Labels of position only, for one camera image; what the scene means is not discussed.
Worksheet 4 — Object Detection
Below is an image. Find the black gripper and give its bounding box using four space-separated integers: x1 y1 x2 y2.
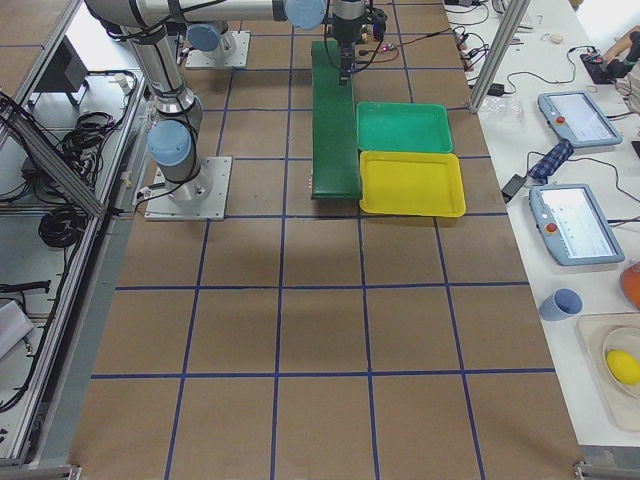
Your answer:
331 13 361 86

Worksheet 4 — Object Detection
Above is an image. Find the person hand at table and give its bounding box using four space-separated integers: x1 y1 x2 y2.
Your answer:
603 36 632 63

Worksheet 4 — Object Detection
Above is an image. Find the green plastic tray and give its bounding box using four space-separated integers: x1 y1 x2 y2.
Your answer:
356 102 453 153

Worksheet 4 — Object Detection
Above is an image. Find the green conveyor belt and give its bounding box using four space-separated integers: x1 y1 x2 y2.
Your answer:
311 40 362 199

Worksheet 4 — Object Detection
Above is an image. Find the yellow plastic tray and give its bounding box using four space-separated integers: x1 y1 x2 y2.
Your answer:
359 151 466 218

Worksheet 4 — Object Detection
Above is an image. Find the black power adapter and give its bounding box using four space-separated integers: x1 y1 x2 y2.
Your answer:
501 174 526 204

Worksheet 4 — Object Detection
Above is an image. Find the teach pendant far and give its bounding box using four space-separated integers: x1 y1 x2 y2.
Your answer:
537 91 622 148

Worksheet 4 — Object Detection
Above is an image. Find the teach pendant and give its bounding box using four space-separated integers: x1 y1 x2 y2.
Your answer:
529 184 625 266
537 91 622 148

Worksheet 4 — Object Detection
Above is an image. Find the blue checkered folded umbrella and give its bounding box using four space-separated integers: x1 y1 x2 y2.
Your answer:
528 139 574 184

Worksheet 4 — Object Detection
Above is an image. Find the teach pendant near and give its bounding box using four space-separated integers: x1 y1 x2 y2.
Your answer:
529 184 625 266

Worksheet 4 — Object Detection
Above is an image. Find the blue plastic cup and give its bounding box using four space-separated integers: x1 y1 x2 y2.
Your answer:
538 288 583 322

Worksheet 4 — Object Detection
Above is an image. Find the orange object on table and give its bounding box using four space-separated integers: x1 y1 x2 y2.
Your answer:
620 263 640 307

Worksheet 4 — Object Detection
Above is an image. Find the beige tray with bowl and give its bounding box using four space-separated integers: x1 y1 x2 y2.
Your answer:
576 313 639 433

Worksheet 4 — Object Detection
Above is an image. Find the yellow lemon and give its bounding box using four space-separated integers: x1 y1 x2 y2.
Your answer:
605 349 639 386

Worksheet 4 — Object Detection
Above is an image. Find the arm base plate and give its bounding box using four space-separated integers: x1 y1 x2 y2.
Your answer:
144 156 232 221
186 25 251 70

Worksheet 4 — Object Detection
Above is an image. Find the aluminium frame post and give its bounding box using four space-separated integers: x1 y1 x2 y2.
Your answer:
468 0 530 113

